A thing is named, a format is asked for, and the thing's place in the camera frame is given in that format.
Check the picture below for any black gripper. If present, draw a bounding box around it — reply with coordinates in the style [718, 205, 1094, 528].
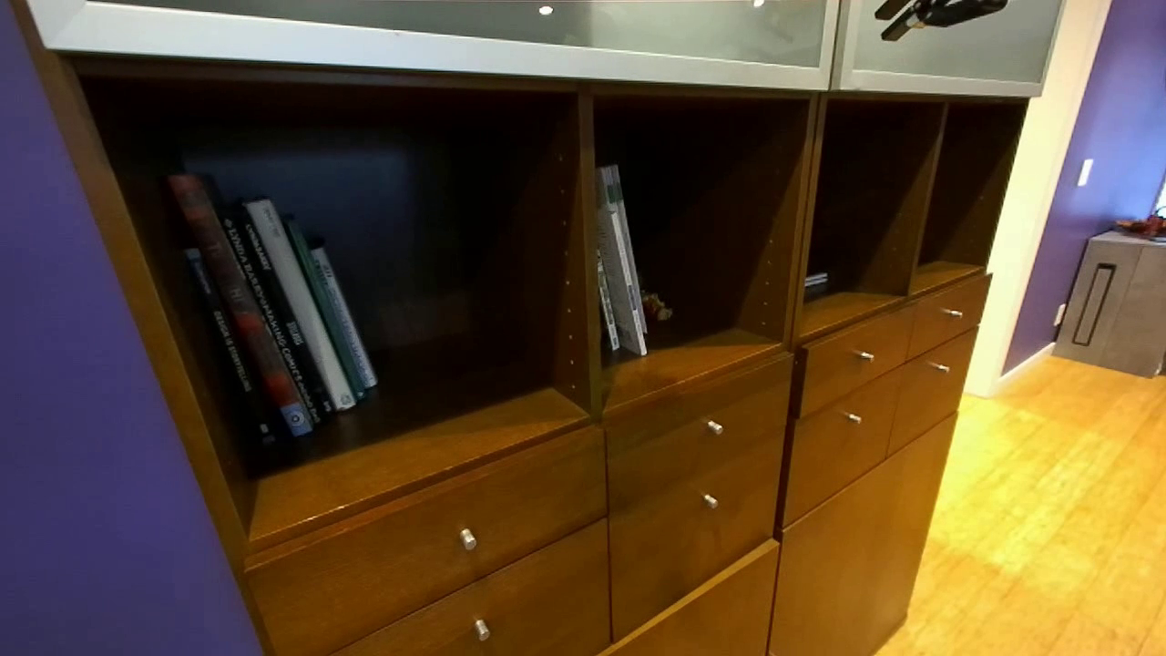
[876, 0, 1010, 43]

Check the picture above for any narrow frosted glass cupboard door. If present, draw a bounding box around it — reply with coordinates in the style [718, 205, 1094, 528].
[835, 0, 1072, 101]

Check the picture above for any brown wooden cupboard door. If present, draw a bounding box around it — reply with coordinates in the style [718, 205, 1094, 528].
[599, 540, 784, 656]
[767, 409, 961, 656]

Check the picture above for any wide frosted glass cupboard door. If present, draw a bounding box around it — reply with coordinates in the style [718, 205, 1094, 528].
[27, 0, 847, 93]

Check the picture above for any red object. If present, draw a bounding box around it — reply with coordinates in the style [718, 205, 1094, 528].
[1112, 210, 1166, 241]

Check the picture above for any tall grey white book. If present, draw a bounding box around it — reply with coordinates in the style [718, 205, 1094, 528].
[599, 161, 658, 359]

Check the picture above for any light grey book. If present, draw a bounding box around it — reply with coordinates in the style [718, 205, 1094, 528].
[308, 241, 382, 393]

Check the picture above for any dark green book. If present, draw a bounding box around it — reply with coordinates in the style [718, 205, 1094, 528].
[285, 215, 371, 405]

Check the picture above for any brown wooden shelf cabinet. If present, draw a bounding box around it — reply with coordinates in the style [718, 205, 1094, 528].
[10, 0, 1072, 656]

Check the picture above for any wide brown wooden drawer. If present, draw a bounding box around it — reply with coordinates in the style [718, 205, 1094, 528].
[242, 420, 614, 656]
[333, 517, 616, 656]

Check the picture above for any black book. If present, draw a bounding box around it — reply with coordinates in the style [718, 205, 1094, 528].
[179, 245, 285, 453]
[218, 210, 341, 426]

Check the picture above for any dark red book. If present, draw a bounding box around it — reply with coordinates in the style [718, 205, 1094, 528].
[163, 171, 320, 443]

